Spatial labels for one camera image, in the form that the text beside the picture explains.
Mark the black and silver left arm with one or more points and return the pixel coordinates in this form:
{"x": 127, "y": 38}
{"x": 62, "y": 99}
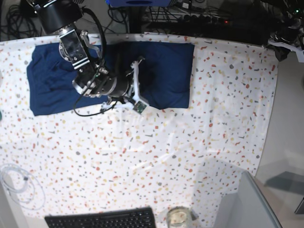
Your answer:
{"x": 291, "y": 13}

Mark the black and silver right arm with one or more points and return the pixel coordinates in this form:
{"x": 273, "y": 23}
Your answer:
{"x": 94, "y": 78}

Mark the terrazzo pattern table cloth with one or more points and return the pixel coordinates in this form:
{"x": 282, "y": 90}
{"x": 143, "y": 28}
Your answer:
{"x": 121, "y": 160}

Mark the black computer keyboard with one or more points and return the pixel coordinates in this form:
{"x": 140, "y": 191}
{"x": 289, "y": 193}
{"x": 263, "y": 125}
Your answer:
{"x": 132, "y": 218}

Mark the clear glass jar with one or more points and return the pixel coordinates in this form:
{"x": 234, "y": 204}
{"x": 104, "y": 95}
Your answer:
{"x": 179, "y": 217}

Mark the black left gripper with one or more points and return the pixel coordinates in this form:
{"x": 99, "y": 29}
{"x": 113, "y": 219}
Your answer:
{"x": 287, "y": 37}

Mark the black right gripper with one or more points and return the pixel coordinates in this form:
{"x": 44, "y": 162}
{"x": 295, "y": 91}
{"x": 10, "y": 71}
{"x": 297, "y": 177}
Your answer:
{"x": 120, "y": 85}

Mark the grey monitor back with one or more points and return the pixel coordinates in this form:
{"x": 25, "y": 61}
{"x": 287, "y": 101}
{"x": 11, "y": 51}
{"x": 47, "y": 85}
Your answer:
{"x": 247, "y": 208}

